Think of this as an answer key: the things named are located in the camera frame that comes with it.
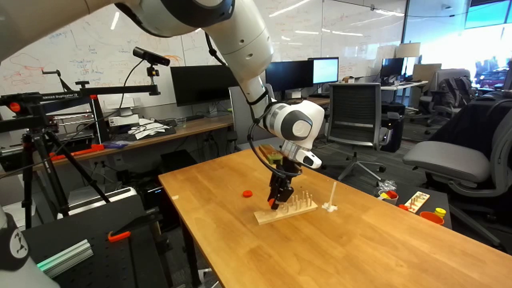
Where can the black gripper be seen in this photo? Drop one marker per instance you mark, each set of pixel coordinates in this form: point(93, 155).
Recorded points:
point(285, 173)

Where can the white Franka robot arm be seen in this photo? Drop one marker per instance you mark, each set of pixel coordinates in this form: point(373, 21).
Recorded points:
point(240, 37)

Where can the wooden peg stand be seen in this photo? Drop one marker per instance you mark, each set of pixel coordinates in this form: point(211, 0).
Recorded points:
point(266, 218)

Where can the clear plastic peg stand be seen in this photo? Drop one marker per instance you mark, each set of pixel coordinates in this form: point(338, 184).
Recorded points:
point(330, 206)

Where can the clear plastic bag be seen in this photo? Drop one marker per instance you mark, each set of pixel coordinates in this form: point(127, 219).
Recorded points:
point(384, 186)

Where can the black mesh office chair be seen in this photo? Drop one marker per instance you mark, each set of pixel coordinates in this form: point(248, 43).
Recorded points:
point(354, 114)

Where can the red measuring cup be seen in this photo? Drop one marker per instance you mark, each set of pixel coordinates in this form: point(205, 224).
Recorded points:
point(392, 195)

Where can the long wooden desk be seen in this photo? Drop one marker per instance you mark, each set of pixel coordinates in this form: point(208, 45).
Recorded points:
point(186, 128)

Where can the dark computer monitor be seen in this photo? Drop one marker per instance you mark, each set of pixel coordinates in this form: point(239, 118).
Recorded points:
point(293, 74)

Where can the small red toy piece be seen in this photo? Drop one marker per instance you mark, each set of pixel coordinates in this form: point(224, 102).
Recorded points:
point(403, 206)

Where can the lit screen monitor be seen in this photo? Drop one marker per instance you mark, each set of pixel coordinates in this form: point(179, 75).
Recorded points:
point(325, 70)

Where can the large black monitor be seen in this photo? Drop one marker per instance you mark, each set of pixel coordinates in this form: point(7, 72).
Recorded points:
point(202, 83)

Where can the white papers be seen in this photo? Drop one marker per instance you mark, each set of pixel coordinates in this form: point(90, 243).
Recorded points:
point(146, 128)

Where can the orange plastic cup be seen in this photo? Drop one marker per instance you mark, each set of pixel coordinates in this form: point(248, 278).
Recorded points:
point(429, 218)

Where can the black storage crate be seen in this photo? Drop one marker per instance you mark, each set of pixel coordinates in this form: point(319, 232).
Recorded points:
point(434, 198)

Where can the small yellow block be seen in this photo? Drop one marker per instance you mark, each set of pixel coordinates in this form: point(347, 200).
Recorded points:
point(440, 211)

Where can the small distant monitor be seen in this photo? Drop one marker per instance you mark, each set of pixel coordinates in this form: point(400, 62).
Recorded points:
point(392, 66)

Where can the grey office chair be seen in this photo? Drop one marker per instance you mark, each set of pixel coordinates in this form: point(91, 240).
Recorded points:
point(448, 160)

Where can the black cart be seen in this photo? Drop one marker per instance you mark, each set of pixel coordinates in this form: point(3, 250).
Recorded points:
point(106, 266)

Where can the distant black office chair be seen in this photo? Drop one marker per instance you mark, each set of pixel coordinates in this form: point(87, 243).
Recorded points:
point(450, 93)

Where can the orange bar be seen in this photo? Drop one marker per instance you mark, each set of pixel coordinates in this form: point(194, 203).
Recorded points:
point(80, 152)

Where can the grey metal tube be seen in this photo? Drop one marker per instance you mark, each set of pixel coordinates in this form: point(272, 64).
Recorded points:
point(64, 258)

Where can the yellow-green wrist camera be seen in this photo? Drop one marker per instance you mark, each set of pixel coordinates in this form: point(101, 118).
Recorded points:
point(274, 158)

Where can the silver metal rail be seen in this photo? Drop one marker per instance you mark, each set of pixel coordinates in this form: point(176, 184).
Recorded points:
point(106, 198)

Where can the black stereo camera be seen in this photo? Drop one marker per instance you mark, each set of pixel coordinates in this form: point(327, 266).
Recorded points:
point(151, 56)

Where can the black camera tripod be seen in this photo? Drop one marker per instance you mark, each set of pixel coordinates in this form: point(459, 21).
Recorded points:
point(32, 144)

